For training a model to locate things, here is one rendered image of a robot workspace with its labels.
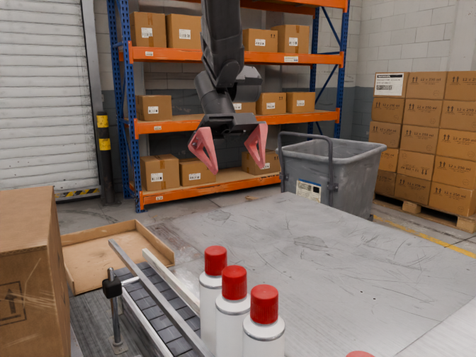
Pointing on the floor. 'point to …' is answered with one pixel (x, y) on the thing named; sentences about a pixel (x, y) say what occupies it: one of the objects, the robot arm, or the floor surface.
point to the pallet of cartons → (427, 143)
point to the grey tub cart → (331, 171)
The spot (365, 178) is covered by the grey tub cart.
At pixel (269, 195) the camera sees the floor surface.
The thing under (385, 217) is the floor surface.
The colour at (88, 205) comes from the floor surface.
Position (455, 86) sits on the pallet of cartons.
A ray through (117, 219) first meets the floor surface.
